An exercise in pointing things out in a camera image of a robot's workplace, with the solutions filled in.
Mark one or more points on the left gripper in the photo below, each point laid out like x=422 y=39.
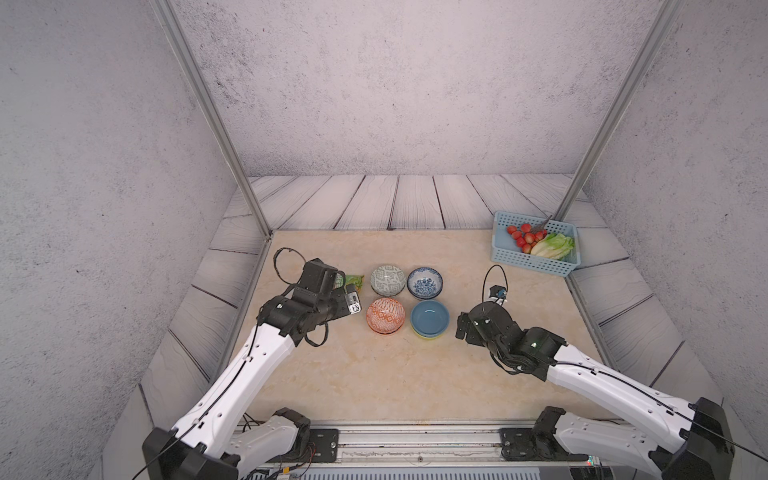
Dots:
x=344 y=307

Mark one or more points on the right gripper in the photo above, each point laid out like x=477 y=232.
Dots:
x=470 y=334

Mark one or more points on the plain blue bowl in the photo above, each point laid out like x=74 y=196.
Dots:
x=430 y=317

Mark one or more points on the red patterned bowl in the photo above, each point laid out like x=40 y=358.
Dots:
x=385 y=316

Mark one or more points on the green patterned bowl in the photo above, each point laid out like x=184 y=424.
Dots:
x=387 y=280

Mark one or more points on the blue floral bowl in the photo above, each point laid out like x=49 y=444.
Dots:
x=425 y=283

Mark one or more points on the lime green bowl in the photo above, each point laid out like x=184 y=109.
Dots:
x=428 y=337

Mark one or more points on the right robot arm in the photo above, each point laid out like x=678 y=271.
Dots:
x=662 y=435

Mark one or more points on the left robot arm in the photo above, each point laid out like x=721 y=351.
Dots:
x=204 y=443

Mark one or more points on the green snack bag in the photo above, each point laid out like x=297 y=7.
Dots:
x=351 y=281

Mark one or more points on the red tomatoes cluster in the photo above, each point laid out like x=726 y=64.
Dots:
x=526 y=237

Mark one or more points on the light blue plastic basket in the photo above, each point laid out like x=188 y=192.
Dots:
x=504 y=248

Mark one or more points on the lettuce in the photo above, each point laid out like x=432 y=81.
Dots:
x=555 y=246

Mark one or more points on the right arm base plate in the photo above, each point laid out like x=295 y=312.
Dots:
x=525 y=444

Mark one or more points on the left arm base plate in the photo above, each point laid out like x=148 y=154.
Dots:
x=314 y=445

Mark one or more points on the front aluminium rail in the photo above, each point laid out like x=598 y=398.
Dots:
x=437 y=451

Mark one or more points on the left metal frame post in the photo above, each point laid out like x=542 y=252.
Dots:
x=174 y=33

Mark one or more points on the metal frame post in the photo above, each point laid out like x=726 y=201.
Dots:
x=174 y=33
x=642 y=62

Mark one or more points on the right metal frame post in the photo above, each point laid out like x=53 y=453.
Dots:
x=642 y=62

